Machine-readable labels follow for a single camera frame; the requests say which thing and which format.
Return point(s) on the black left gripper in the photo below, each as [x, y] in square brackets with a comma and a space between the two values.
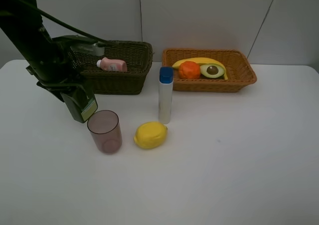
[49, 62]

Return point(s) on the dark green pump bottle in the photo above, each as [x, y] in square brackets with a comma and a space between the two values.
[81, 109]

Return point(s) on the translucent pink plastic cup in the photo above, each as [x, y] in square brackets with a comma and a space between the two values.
[105, 130]

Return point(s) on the pink bottle white cap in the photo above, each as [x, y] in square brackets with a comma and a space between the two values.
[112, 65]

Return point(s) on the yellow lemon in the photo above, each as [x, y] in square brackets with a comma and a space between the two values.
[150, 135]

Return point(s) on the white bottle blue cap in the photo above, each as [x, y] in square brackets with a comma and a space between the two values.
[165, 94]

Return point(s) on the orange tangerine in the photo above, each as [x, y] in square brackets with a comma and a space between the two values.
[189, 70]

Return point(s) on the yellow banana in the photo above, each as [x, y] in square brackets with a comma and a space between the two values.
[201, 61]

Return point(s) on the halved avocado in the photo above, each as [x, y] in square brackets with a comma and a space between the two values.
[212, 71]

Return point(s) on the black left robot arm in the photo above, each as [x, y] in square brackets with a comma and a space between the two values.
[19, 18]

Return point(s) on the dark brown wicker basket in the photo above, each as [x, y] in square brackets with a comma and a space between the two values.
[137, 55]

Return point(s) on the orange wicker basket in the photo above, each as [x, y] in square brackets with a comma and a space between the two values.
[239, 72]

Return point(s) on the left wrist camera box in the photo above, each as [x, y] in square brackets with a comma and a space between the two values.
[82, 44]

